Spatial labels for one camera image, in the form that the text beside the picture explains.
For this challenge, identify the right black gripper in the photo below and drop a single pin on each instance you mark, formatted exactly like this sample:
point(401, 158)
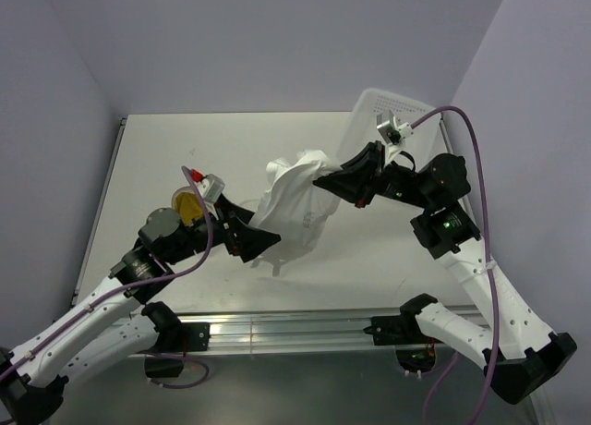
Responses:
point(353, 181)

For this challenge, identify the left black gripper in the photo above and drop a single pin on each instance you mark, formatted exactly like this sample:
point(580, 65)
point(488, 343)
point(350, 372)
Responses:
point(247, 241)

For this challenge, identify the white bra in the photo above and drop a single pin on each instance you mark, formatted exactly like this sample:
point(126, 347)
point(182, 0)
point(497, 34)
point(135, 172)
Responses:
point(293, 207)

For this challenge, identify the yellow bra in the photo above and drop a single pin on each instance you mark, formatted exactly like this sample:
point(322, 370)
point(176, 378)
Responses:
point(187, 206)

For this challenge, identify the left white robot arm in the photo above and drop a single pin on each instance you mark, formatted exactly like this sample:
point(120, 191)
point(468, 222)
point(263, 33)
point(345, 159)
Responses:
point(120, 316)

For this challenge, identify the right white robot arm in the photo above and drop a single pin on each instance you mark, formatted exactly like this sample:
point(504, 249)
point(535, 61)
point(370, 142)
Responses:
point(518, 349)

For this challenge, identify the white plastic tray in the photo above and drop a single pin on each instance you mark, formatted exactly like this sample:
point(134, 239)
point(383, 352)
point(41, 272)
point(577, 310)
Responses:
point(422, 143)

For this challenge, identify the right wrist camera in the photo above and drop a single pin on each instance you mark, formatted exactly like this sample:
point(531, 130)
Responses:
point(391, 128)

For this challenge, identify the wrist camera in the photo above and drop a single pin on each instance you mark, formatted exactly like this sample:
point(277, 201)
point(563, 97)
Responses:
point(210, 186)
point(391, 128)

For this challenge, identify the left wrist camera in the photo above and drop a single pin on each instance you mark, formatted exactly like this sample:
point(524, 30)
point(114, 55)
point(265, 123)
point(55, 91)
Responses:
point(210, 186)

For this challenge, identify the aluminium mounting rail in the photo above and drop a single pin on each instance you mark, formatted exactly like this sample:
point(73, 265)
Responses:
point(278, 332)

